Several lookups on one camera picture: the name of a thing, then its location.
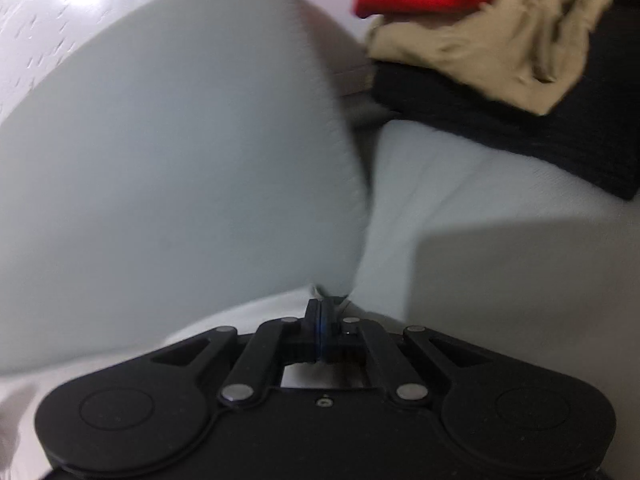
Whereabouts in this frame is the grey sofa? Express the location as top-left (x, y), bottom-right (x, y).
top-left (0, 0), bottom-right (640, 378)

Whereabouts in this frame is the pile of folded clothes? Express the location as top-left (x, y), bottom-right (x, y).
top-left (365, 0), bottom-right (615, 117)

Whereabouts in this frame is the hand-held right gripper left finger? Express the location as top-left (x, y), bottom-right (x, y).
top-left (152, 300), bottom-right (324, 407)

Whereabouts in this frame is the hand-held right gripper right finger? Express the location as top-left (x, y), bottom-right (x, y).
top-left (323, 300), bottom-right (493, 405)

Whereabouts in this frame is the white garment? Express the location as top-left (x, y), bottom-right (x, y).
top-left (0, 217), bottom-right (640, 480)

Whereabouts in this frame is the black garment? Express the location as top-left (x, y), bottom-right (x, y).
top-left (372, 0), bottom-right (640, 202)

